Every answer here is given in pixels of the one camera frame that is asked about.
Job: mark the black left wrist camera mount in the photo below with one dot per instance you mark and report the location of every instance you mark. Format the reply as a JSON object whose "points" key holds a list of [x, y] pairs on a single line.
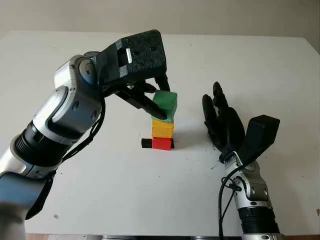
{"points": [[135, 57]]}

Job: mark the yellow wooden block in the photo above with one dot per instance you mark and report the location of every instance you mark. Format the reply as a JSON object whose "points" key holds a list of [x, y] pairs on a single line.
{"points": [[162, 128]]}

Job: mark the green wooden block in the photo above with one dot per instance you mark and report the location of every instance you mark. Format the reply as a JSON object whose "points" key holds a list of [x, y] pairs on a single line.
{"points": [[166, 103]]}

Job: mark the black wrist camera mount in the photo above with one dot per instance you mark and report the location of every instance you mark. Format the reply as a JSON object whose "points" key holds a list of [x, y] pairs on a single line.
{"points": [[260, 137], [135, 57]]}

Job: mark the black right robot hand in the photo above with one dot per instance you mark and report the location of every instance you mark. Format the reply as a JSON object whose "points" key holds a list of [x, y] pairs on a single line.
{"points": [[223, 125]]}

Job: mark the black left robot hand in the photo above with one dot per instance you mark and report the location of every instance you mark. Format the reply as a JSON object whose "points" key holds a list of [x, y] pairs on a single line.
{"points": [[140, 96]]}

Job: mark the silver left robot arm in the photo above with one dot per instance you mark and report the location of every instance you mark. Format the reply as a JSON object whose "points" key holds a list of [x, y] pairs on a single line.
{"points": [[50, 125]]}

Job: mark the red wooden block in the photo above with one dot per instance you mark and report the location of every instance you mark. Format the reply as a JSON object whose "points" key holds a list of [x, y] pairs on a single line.
{"points": [[162, 143]]}

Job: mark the black tape strip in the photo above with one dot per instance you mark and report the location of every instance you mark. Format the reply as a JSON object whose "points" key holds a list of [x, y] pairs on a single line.
{"points": [[146, 143]]}

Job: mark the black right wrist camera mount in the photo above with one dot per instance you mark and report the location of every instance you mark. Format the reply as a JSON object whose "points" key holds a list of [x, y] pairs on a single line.
{"points": [[260, 137]]}

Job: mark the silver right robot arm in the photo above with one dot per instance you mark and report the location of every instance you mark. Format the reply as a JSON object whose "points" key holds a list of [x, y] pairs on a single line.
{"points": [[250, 190]]}

